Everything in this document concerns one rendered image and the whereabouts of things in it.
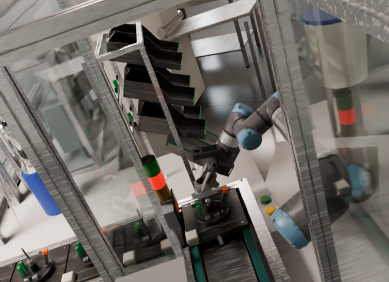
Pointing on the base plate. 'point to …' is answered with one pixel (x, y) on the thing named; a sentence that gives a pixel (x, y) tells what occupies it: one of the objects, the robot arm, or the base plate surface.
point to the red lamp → (158, 180)
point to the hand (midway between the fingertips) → (200, 185)
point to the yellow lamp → (164, 194)
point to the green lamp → (151, 169)
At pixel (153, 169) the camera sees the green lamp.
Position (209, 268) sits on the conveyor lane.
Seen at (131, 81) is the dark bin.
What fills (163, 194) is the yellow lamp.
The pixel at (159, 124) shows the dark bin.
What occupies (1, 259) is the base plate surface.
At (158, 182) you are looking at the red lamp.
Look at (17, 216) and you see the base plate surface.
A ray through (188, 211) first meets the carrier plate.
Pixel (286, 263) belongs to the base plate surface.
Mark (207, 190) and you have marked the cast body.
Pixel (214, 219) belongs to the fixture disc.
